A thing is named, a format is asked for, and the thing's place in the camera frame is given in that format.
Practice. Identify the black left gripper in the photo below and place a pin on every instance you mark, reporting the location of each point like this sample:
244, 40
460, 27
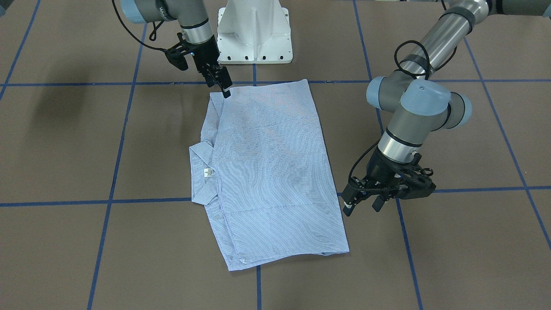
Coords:
379, 168

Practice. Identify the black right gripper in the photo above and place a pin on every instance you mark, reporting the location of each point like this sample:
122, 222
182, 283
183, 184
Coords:
205, 56

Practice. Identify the blue striped button-up shirt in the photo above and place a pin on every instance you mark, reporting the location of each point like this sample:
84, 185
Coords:
262, 173

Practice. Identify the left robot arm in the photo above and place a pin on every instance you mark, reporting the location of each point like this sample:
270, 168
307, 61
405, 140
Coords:
420, 106

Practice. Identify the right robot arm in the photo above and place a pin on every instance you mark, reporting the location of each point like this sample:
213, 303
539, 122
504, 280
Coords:
196, 36

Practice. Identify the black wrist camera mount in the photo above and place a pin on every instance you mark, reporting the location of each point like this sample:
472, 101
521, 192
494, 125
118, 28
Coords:
415, 181
176, 55

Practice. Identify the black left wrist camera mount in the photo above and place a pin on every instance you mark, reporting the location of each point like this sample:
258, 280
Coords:
415, 181

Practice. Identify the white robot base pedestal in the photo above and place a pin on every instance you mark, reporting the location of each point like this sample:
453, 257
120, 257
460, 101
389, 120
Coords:
254, 32

